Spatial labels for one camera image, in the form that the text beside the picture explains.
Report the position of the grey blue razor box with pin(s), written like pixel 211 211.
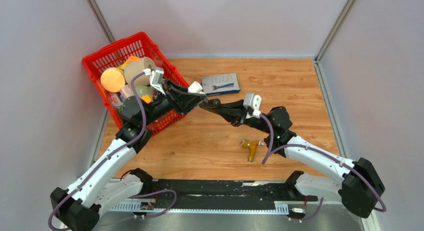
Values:
pixel 220 84

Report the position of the yellow brass tap valve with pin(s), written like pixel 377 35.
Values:
pixel 252 147

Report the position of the yellow orange snack packet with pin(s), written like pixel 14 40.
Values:
pixel 147 98

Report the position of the red plastic basket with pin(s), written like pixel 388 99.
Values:
pixel 114 55

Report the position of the orange round sponge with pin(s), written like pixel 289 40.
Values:
pixel 112 79

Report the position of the pale green soap bottle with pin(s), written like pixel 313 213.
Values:
pixel 145 90

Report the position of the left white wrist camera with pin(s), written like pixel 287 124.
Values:
pixel 155 78

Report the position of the dark grey metal faucet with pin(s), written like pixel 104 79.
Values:
pixel 208 104

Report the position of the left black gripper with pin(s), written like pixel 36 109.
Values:
pixel 183 101

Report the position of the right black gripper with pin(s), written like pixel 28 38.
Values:
pixel 231 114

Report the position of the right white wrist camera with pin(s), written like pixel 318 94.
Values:
pixel 252 104

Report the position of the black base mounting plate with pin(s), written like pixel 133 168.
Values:
pixel 217 197

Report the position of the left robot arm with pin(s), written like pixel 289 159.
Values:
pixel 82 204

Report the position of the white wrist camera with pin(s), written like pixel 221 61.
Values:
pixel 252 104
pixel 155 78

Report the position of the white pvc elbow fitting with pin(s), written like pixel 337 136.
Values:
pixel 195 88

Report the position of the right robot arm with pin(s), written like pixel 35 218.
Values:
pixel 354 183

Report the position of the brown toilet paper roll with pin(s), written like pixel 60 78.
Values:
pixel 136 67

